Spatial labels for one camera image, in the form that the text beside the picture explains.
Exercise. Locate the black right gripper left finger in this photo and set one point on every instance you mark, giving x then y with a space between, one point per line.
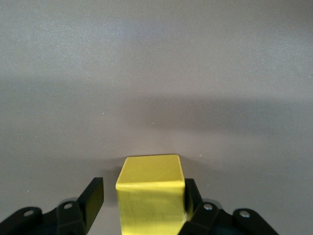
90 203

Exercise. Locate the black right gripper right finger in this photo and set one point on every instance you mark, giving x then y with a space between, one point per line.
195 208

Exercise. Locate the yellow cube block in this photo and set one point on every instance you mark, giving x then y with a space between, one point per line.
151 195

